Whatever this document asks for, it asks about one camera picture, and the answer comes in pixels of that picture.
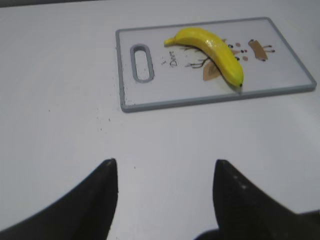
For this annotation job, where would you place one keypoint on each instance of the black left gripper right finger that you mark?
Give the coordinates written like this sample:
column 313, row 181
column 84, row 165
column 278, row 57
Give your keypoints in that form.
column 245, row 212

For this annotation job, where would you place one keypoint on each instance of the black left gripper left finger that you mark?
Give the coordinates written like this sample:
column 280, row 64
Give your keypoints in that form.
column 85, row 213

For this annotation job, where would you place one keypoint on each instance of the yellow plastic banana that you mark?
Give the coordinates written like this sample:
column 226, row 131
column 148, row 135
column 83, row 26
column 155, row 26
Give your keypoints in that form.
column 215, row 48

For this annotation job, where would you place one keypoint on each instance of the white deer cutting board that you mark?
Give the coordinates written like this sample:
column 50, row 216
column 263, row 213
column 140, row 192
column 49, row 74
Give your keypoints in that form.
column 153, row 76

